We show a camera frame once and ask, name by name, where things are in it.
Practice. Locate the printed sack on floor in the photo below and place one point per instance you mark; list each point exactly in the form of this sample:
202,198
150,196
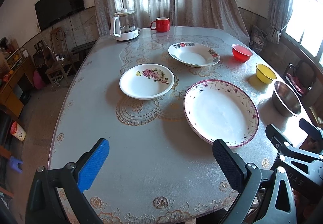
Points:
258,40

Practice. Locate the white plate with red characters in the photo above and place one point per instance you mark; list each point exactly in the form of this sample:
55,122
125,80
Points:
194,54

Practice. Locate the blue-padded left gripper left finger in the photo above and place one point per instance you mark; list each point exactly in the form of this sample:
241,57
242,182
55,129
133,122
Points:
44,204

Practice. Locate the red mug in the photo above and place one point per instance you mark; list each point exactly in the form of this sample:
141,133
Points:
161,24

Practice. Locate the yellow bowl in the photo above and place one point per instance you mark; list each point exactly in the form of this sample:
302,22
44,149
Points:
265,74

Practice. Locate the lace tablecloth with gold flowers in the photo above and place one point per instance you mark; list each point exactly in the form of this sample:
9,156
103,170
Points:
158,170

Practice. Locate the wooden chair by wall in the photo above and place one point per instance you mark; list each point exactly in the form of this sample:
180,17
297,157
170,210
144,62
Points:
63,62

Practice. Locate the large plate with purple rim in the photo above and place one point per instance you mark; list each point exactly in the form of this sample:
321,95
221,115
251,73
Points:
217,109

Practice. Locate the white glass electric kettle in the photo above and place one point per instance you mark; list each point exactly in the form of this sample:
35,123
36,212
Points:
123,26

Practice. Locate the black wall television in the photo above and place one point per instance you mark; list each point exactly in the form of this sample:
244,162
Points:
49,12

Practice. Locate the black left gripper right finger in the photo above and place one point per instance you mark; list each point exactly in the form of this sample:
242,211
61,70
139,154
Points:
263,195

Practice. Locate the red plastic bowl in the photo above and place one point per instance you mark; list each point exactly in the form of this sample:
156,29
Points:
241,53

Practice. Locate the dark wooden armchair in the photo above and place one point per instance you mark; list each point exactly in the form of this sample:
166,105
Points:
300,77

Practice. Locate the wooden cabinet shelf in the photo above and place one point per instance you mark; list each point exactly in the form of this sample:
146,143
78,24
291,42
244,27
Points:
16,77

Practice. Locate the stainless steel bowl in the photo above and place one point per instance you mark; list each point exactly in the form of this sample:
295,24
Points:
285,100

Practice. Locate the white plate with pink roses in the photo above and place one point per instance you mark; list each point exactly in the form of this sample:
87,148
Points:
147,81

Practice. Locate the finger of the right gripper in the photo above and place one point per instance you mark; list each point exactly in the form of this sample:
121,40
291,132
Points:
277,139
311,130

